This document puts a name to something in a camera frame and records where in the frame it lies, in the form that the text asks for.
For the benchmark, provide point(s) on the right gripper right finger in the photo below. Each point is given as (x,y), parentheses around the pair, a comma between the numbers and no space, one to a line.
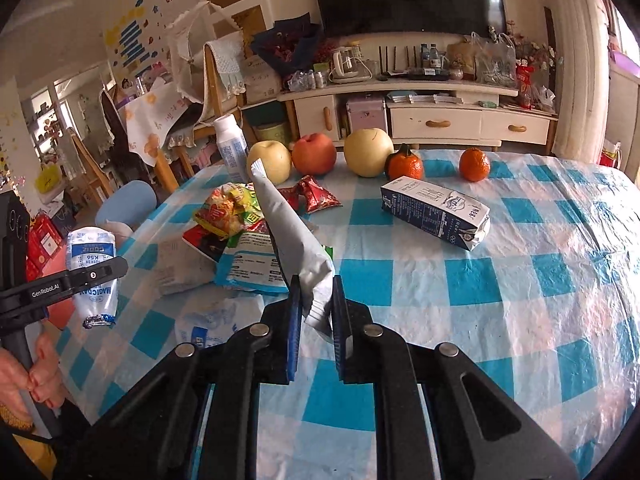
(437,414)

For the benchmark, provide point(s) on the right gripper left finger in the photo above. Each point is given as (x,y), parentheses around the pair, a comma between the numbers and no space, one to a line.
(194,415)

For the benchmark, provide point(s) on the white printed packet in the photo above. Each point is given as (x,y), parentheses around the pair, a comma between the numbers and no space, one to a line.
(180,267)

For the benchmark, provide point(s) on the blue white snack bag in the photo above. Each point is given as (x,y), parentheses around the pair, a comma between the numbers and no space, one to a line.
(251,262)

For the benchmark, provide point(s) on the blue white milk carton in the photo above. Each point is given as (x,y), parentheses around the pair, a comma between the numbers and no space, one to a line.
(449,215)

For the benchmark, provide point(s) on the yellow colourful snack bag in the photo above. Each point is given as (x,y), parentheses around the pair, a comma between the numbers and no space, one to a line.
(230,209)

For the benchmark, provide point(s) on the grey white foil wrapper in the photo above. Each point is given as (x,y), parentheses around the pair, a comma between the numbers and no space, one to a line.
(283,220)

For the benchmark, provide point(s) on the red snack wrapper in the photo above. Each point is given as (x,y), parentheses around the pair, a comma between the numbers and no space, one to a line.
(309,196)

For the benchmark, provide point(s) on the white blue milk pouch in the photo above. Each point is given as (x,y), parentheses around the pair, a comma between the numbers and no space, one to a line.
(88,249)

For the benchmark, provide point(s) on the person's left hand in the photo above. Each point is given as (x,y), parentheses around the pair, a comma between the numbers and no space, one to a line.
(43,382)

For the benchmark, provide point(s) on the red gift boxes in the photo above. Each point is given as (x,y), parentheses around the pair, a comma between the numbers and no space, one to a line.
(44,243)

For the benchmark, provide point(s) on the blue white checkered tablecloth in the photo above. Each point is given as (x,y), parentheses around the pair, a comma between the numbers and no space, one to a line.
(547,305)

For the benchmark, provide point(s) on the white plastic milk bottle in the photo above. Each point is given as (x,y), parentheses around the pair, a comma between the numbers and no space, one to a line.
(232,147)

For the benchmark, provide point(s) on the small tangerine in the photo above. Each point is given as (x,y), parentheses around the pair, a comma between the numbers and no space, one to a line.
(474,165)

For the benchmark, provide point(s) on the yellow apple left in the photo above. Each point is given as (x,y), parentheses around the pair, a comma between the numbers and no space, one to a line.
(275,157)

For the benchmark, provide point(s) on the yellow pear right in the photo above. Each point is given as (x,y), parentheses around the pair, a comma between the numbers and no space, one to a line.
(366,151)

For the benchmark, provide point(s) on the wooden dining chair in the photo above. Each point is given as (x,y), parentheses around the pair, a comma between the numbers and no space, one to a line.
(202,129)

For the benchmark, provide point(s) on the red apple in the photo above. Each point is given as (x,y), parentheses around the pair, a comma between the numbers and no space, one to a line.
(314,154)

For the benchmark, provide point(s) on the cream tv cabinet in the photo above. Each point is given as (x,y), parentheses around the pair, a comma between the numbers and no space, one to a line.
(425,113)

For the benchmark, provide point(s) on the pink storage box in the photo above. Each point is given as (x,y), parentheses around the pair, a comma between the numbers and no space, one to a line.
(366,112)

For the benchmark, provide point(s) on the dark blue flower bouquet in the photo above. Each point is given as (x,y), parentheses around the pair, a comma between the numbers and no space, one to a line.
(289,46)

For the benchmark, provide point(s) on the white electric kettle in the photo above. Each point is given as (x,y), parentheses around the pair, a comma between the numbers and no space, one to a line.
(347,65)

